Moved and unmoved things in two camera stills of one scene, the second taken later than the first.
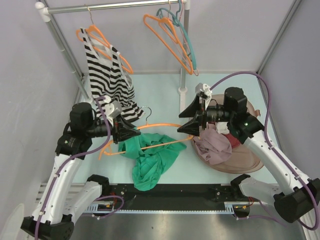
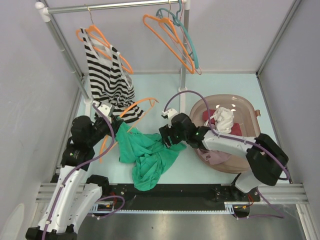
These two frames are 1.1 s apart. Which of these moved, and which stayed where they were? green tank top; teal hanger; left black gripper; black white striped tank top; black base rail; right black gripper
Moved: right black gripper; left black gripper
Stayed: teal hanger; black base rail; black white striped tank top; green tank top
